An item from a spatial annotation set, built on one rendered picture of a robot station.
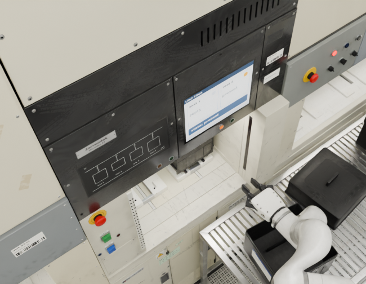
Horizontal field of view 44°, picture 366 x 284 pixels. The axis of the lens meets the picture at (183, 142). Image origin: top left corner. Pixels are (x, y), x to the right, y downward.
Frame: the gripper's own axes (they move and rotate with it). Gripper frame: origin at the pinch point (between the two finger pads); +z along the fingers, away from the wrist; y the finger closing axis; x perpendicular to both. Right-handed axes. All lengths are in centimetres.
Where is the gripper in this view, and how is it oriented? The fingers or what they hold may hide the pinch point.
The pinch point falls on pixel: (249, 186)
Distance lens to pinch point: 178.1
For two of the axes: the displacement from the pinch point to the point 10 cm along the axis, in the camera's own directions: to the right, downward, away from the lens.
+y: 8.0, -5.0, 3.3
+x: -0.4, -5.9, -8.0
